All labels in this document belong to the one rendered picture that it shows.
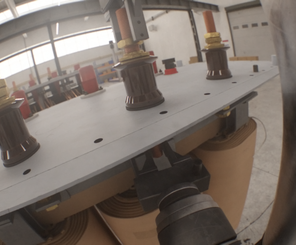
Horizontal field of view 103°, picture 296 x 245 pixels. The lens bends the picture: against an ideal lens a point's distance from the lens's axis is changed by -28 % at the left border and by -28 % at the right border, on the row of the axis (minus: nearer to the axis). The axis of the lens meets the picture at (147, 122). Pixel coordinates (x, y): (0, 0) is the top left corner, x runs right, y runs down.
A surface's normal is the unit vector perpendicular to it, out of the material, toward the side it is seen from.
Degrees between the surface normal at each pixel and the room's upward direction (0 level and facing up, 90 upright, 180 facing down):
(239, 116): 90
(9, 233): 90
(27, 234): 90
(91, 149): 0
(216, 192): 90
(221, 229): 33
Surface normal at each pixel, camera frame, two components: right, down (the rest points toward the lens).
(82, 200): 0.51, 0.21
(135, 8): 0.51, 0.65
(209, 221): 0.16, -0.87
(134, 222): 0.01, 0.37
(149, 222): 0.29, 0.29
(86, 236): 0.96, -0.13
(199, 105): -0.11, -0.85
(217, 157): -0.27, 0.41
